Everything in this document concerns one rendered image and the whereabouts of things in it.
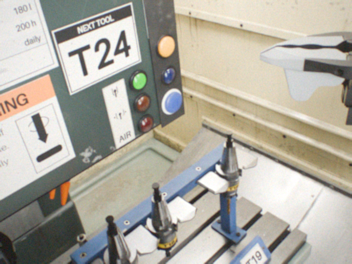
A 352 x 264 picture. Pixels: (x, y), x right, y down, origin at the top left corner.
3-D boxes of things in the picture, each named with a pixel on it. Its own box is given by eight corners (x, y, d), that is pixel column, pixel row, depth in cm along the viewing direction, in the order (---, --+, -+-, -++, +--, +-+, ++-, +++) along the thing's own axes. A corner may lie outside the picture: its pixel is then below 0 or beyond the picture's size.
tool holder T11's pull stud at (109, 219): (115, 226, 70) (111, 213, 68) (119, 232, 69) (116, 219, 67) (107, 230, 69) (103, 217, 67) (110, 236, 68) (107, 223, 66)
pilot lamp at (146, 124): (155, 128, 51) (153, 114, 49) (142, 135, 49) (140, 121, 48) (152, 126, 51) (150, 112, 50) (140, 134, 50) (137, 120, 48)
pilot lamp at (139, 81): (149, 86, 47) (146, 69, 46) (135, 93, 46) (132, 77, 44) (145, 84, 47) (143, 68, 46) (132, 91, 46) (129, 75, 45)
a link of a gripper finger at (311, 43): (258, 90, 46) (339, 95, 44) (260, 45, 43) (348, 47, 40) (261, 78, 49) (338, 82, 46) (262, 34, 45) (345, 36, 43)
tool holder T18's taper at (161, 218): (159, 209, 81) (155, 187, 77) (176, 217, 79) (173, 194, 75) (146, 223, 78) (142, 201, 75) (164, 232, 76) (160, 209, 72)
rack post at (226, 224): (246, 233, 114) (248, 157, 97) (235, 244, 111) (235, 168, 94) (221, 217, 120) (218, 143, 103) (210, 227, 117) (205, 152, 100)
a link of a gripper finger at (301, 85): (255, 104, 44) (341, 109, 41) (257, 57, 41) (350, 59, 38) (258, 90, 46) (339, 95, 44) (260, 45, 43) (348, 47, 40)
